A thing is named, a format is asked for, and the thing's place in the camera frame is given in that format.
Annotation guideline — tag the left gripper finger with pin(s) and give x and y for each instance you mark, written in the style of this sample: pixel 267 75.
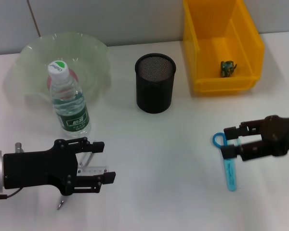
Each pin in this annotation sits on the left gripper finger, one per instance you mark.
pixel 96 147
pixel 108 178

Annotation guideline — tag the black mesh pen cup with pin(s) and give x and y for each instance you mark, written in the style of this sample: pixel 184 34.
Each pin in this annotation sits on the black mesh pen cup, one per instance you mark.
pixel 154 96

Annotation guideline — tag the clear bottle green label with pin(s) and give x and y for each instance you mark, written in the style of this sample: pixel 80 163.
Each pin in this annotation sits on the clear bottle green label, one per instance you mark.
pixel 73 122

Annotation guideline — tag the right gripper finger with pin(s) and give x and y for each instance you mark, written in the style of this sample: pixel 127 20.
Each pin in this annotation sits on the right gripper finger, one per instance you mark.
pixel 231 132
pixel 250 150

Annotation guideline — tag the silver pen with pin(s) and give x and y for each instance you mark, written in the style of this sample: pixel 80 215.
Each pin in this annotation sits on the silver pen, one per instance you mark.
pixel 61 204

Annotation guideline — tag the blue scissors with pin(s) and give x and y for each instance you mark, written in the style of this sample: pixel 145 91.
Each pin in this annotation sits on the blue scissors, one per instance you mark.
pixel 231 178

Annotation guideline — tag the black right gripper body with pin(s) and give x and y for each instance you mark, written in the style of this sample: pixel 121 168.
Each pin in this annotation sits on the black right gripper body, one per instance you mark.
pixel 281 137

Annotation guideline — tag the yellow plastic bin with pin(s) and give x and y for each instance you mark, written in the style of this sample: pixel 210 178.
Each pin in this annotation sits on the yellow plastic bin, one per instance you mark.
pixel 207 36

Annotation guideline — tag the green glass fruit bowl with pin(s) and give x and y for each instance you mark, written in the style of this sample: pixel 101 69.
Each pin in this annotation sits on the green glass fruit bowl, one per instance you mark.
pixel 91 55

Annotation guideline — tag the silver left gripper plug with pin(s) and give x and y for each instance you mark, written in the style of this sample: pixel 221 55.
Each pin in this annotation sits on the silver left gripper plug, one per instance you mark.
pixel 18 147

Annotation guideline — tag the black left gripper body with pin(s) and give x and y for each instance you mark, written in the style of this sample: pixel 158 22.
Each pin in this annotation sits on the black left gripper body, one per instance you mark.
pixel 33 169

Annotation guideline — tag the clear plastic ruler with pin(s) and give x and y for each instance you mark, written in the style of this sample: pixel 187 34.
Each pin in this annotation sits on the clear plastic ruler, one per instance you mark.
pixel 94 170

